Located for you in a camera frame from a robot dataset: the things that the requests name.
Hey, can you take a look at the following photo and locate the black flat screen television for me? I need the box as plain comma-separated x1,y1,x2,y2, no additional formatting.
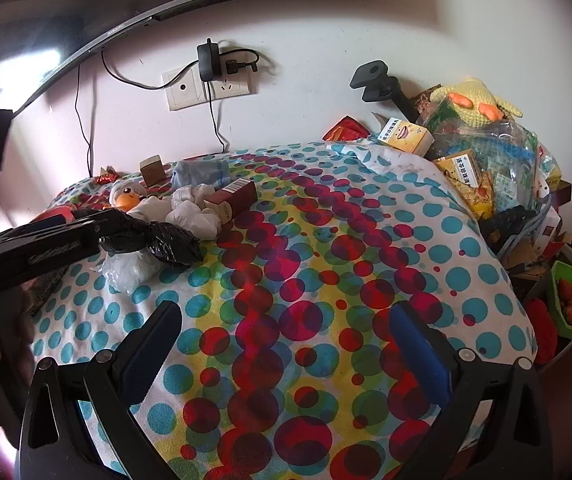
0,0,404,113

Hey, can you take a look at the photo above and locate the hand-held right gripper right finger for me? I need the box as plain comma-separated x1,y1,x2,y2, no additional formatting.
388,300,554,480

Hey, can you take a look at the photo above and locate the black television power cable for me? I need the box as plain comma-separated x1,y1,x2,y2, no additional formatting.
76,62,95,179

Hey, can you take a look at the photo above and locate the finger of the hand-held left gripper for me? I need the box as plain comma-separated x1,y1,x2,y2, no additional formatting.
66,208,142,235
83,232,134,255

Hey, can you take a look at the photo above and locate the white balled sock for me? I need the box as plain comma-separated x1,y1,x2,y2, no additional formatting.
166,185,224,241

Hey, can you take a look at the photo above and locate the yellow crocheted duck toy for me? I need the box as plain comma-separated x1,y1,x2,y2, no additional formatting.
428,77,524,123

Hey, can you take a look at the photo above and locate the white coaxial wall socket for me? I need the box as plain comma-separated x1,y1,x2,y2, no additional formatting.
162,67,206,111

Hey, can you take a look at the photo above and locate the red cloth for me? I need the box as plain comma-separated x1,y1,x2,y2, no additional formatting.
523,297,559,366

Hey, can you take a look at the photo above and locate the light blue sock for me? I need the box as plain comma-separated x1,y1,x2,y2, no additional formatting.
170,160,229,192

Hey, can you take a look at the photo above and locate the black camera on stand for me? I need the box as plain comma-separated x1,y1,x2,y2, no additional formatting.
349,60,424,121

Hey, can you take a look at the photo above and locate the white plastic bag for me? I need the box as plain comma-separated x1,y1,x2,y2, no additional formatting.
128,195,174,223
100,247,167,295

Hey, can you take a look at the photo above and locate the black plastic bag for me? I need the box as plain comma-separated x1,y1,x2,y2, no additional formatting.
98,217,206,265

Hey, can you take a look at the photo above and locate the polka dot tablecloth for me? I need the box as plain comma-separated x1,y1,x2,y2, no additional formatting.
28,140,539,480

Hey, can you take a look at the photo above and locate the orange red foil packet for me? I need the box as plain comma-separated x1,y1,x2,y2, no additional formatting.
322,115,369,142

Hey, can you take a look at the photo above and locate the white power wall socket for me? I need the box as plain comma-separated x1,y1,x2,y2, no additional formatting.
201,67,257,102

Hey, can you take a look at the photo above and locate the black power adapter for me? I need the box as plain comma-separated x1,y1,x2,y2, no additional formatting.
196,37,220,82

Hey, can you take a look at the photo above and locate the black plug with looped cable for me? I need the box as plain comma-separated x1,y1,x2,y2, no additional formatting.
222,48,262,77

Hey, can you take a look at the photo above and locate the thin black television signal cable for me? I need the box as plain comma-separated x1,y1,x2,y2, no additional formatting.
101,50,200,92

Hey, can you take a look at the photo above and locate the beige cardboard box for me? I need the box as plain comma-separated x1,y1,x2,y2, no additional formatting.
139,156,168,184

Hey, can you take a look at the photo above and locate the orange plastic toy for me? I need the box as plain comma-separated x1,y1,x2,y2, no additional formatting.
110,182,147,211

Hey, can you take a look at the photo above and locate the yellow cardboard box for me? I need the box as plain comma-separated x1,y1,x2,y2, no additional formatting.
377,116,435,157
433,150,484,191

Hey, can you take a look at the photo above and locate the black adapter cable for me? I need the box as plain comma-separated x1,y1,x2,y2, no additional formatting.
207,80,228,154

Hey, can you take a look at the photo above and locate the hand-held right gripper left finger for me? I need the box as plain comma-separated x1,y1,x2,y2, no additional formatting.
16,300,184,480

